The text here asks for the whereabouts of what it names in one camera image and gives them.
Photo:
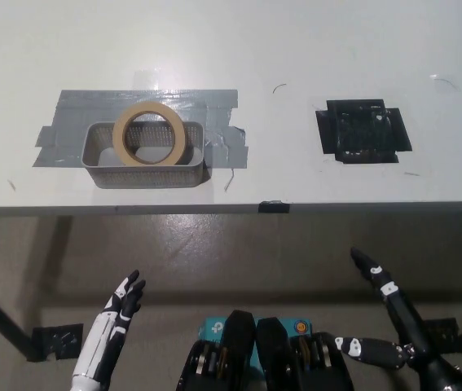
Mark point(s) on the black tape patch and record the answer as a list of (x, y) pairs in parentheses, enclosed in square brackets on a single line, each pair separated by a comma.
[(363, 134)]

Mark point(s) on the grey duct tape patch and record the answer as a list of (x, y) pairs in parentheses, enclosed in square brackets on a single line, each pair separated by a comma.
[(67, 110)]

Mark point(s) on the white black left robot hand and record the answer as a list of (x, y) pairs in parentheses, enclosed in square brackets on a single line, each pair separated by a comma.
[(100, 338)]

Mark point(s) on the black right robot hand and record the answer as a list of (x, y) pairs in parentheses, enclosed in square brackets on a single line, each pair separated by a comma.
[(401, 313)]

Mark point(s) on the beige masking tape roll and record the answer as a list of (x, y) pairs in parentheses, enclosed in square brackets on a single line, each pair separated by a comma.
[(121, 146)]

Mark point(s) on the small grey perforated basket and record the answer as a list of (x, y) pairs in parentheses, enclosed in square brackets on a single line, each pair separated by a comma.
[(141, 179)]

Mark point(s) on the black teal robot body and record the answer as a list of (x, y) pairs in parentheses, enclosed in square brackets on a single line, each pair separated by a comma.
[(271, 358)]

